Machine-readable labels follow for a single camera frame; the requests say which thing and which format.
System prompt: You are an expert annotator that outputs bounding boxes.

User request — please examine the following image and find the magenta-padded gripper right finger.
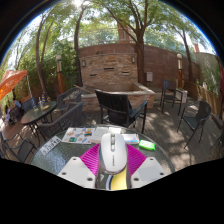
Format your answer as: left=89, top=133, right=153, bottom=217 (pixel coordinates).
left=125, top=143, right=168, bottom=190

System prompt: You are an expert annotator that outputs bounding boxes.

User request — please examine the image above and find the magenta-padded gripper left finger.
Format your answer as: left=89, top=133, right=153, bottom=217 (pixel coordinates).
left=57, top=143, right=101, bottom=190

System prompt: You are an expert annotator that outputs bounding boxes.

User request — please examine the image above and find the white computer mouse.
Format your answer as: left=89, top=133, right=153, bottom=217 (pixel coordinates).
left=99, top=132, right=129, bottom=175

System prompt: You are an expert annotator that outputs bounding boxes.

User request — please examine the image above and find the small green pack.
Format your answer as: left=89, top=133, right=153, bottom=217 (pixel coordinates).
left=138, top=139, right=157, bottom=152

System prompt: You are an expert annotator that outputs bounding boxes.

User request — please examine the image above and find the white number plate sign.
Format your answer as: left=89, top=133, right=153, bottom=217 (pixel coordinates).
left=39, top=135, right=63, bottom=156

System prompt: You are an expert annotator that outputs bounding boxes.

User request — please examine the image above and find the colourful printed sheet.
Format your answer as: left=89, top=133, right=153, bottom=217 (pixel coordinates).
left=61, top=127, right=98, bottom=145

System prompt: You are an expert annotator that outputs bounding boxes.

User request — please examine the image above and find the small white booklet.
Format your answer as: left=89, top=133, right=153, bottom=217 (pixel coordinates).
left=121, top=133, right=140, bottom=145

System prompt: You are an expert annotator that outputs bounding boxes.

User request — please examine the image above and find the white book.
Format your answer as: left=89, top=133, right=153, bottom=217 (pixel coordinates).
left=91, top=126, right=123, bottom=144

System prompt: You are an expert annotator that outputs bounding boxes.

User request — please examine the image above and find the dark wicker armchair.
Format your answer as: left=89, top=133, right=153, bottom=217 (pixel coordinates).
left=55, top=87, right=83, bottom=114
left=38, top=101, right=84, bottom=141

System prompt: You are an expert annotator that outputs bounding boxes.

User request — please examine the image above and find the black metal mesh chair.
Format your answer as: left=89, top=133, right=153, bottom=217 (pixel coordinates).
left=0, top=131, right=38, bottom=164
left=176, top=99, right=213, bottom=149

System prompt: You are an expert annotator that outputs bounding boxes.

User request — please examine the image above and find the black slatted armchair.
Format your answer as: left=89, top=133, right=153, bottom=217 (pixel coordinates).
left=94, top=89, right=149, bottom=134

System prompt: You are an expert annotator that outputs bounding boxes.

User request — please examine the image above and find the stone planter basin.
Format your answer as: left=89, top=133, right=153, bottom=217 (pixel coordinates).
left=63, top=82, right=156, bottom=111

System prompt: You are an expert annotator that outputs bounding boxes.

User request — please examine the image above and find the blue patio chair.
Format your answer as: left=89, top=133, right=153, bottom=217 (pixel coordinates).
left=21, top=97, right=38, bottom=114

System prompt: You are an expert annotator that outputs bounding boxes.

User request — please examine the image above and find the white standing board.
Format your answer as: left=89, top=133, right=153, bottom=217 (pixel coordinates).
left=180, top=89, right=189, bottom=104

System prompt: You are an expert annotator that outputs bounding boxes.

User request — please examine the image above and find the black metal patio chair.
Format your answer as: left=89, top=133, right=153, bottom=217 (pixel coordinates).
left=159, top=79, right=184, bottom=116

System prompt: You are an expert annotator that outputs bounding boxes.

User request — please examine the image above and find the person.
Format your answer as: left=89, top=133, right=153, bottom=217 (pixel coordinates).
left=3, top=99, right=23, bottom=126

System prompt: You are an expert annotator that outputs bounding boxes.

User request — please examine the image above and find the wooden fence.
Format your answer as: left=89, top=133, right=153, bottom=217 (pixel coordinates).
left=184, top=81, right=224, bottom=116

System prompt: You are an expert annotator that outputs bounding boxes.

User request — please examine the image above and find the orange patio umbrella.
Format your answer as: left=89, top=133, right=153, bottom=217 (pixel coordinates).
left=0, top=69, right=28, bottom=101

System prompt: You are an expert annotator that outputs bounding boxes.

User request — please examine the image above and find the large forked tree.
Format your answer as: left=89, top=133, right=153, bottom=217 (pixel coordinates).
left=99, top=0, right=168, bottom=86

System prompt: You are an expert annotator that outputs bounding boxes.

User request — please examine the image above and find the twin-trunk tree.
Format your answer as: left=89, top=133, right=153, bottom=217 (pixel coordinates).
left=34, top=13, right=56, bottom=98

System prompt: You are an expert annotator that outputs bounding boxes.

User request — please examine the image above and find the slim curved tree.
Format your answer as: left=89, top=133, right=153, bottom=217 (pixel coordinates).
left=73, top=3, right=88, bottom=88

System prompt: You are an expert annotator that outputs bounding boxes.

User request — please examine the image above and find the white wall sign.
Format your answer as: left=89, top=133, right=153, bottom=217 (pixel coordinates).
left=145, top=71, right=154, bottom=83

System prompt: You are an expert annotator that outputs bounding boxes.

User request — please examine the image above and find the brown lamp post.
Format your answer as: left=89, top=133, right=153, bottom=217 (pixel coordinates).
left=176, top=53, right=184, bottom=89
left=55, top=54, right=65, bottom=96

